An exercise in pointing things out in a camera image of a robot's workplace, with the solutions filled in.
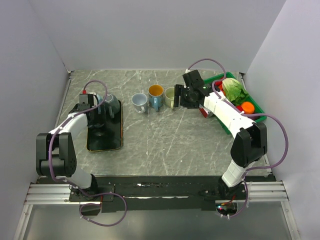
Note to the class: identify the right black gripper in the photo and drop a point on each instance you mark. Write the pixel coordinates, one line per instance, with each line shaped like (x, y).
(179, 90)

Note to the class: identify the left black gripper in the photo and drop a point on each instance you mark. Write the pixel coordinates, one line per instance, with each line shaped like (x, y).
(100, 118)

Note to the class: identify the pale green mug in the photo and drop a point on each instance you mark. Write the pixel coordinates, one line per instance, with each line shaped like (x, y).
(169, 96)

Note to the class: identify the light blue faceted mug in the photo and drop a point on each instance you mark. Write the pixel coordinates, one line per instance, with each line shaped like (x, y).
(99, 100)

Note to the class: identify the dark grey mug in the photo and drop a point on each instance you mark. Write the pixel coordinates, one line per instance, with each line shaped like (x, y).
(112, 105)

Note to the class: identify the blue mug orange inside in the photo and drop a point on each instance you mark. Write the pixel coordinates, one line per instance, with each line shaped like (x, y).
(156, 96)

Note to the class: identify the white grey mug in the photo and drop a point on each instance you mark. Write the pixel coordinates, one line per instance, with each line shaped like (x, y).
(140, 102)

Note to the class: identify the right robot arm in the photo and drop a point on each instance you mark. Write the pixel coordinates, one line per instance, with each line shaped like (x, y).
(250, 138)

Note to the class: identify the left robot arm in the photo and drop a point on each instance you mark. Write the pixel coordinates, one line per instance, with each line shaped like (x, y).
(55, 151)

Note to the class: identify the black serving tray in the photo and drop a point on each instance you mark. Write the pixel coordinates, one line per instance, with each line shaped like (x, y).
(106, 133)

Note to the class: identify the red white carton box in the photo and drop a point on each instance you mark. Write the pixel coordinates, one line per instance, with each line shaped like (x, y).
(205, 112)

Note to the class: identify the red chili toy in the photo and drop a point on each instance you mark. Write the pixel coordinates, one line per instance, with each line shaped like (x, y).
(218, 85)

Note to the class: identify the green cabbage toy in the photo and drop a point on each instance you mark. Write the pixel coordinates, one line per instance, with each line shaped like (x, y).
(234, 91)

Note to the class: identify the red bell pepper toy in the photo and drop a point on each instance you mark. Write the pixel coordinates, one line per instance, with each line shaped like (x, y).
(239, 108)

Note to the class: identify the orange toy fruit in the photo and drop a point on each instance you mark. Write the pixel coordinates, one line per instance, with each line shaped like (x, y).
(248, 108)

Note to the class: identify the purple eggplant toy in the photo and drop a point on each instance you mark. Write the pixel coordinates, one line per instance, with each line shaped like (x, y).
(254, 117)

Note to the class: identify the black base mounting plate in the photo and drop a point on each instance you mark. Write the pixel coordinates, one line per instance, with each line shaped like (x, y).
(137, 193)

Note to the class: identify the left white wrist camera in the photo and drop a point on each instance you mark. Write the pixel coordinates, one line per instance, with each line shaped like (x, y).
(87, 98)

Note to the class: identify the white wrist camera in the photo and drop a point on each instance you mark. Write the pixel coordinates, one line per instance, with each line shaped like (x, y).
(87, 98)
(193, 79)

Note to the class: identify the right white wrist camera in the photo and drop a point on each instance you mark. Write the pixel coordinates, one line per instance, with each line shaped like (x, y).
(193, 79)

